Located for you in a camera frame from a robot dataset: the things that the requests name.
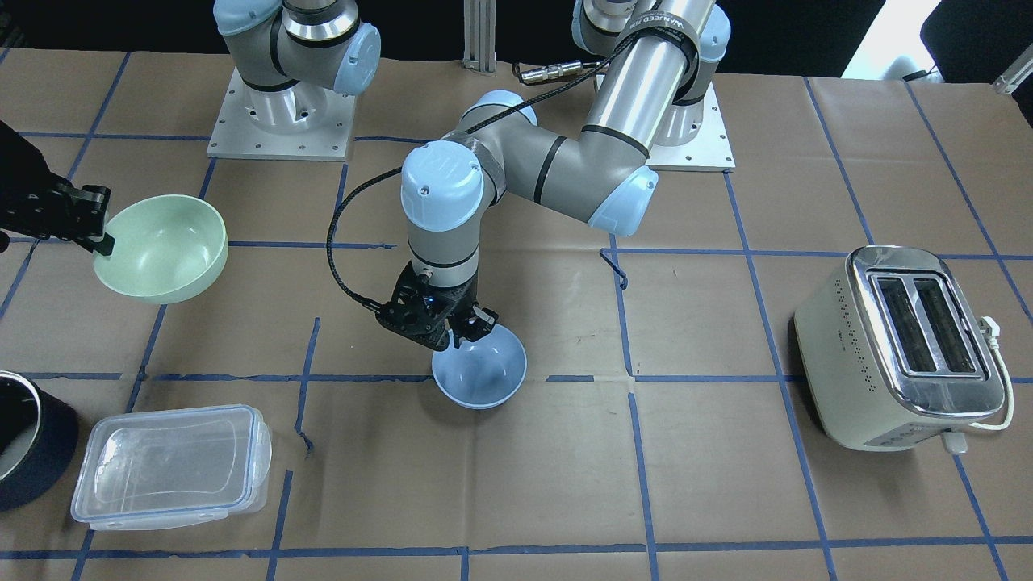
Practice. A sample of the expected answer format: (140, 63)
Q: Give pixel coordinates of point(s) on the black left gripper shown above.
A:
(476, 319)

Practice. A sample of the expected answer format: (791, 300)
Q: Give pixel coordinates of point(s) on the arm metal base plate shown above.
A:
(301, 123)
(694, 138)

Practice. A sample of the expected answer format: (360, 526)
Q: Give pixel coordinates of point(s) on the clear plastic lidded container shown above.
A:
(168, 469)

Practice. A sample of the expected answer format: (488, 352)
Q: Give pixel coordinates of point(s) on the cream chrome toaster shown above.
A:
(893, 354)

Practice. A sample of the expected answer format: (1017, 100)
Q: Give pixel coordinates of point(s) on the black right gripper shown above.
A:
(50, 206)

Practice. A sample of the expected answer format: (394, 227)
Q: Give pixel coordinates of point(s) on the green bowl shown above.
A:
(167, 249)

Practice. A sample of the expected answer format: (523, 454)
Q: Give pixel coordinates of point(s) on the blue bowl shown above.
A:
(482, 374)

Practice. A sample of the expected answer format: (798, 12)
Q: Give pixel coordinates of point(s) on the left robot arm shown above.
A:
(659, 56)

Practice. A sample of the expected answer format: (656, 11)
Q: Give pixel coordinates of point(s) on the aluminium frame post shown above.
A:
(479, 20)

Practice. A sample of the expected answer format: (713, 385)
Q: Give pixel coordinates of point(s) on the dark blue pot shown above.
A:
(39, 435)

